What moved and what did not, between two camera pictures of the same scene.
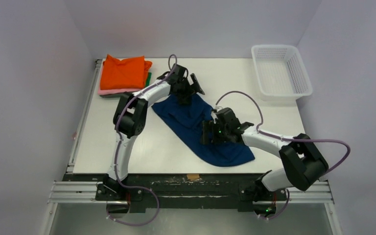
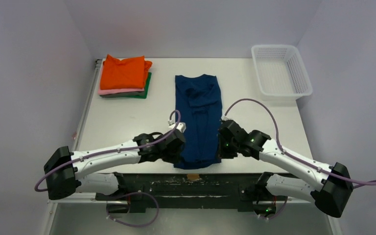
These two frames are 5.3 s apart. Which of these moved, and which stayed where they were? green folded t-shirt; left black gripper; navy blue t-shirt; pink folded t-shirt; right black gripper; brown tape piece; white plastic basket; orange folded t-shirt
Moved: right black gripper; left black gripper; navy blue t-shirt
Stayed: brown tape piece; pink folded t-shirt; white plastic basket; orange folded t-shirt; green folded t-shirt
